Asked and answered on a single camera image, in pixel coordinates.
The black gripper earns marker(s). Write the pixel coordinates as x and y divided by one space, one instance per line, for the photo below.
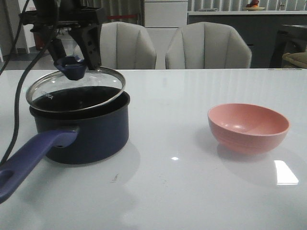
68 13

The dark blue saucepan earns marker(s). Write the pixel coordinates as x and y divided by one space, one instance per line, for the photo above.
70 138

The white cabinet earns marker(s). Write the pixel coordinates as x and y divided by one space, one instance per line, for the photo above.
165 13

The beige chair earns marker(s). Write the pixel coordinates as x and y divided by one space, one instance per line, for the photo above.
126 46
206 45

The fruit plate on counter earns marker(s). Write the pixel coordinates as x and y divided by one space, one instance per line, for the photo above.
253 5

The grey counter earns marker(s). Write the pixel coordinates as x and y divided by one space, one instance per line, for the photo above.
257 28

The left beige chair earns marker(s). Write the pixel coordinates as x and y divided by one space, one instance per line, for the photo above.
126 46

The right beige chair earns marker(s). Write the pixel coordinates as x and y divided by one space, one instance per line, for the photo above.
206 45

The olive cushion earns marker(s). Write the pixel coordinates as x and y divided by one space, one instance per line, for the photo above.
294 60

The red trash bin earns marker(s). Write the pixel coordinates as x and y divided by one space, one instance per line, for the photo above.
40 40

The pink bowl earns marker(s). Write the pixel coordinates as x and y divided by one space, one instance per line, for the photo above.
247 128

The glass lid blue knob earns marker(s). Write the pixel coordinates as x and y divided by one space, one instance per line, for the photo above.
75 88

